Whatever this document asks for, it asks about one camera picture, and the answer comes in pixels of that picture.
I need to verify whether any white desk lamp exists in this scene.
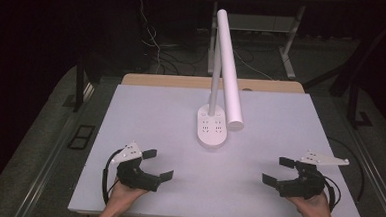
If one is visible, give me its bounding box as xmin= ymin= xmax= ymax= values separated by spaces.
xmin=195 ymin=7 xmax=251 ymax=151

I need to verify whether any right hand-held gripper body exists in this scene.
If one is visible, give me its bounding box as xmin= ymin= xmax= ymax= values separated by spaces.
xmin=275 ymin=147 xmax=351 ymax=202

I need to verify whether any person's left hand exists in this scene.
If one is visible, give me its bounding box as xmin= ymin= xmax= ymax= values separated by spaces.
xmin=102 ymin=178 xmax=149 ymax=217

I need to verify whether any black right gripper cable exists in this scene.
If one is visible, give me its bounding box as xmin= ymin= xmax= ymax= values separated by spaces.
xmin=321 ymin=135 xmax=369 ymax=215

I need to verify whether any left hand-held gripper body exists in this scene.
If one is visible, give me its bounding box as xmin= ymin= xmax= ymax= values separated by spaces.
xmin=108 ymin=139 xmax=163 ymax=193

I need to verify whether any metal floor rail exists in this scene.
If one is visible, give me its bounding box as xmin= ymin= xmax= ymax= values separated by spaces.
xmin=340 ymin=124 xmax=386 ymax=217
xmin=9 ymin=110 xmax=82 ymax=217

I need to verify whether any black metal stand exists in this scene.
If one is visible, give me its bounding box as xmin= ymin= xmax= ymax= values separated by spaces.
xmin=300 ymin=7 xmax=386 ymax=131
xmin=73 ymin=53 xmax=100 ymax=114

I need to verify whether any white floor cable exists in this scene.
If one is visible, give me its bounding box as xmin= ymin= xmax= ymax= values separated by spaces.
xmin=134 ymin=0 xmax=166 ymax=75

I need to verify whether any white table mat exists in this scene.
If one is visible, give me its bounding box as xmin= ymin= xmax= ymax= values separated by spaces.
xmin=67 ymin=80 xmax=371 ymax=217

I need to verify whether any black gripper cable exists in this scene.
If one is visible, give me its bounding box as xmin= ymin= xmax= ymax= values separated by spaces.
xmin=321 ymin=135 xmax=369 ymax=215
xmin=100 ymin=148 xmax=124 ymax=207

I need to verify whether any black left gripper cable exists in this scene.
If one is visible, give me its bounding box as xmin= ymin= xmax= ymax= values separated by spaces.
xmin=100 ymin=148 xmax=124 ymax=207

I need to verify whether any black floor frame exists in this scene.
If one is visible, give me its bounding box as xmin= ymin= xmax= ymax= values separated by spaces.
xmin=67 ymin=123 xmax=97 ymax=151

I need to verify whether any person's right hand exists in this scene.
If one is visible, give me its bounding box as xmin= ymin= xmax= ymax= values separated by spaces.
xmin=286 ymin=189 xmax=337 ymax=217

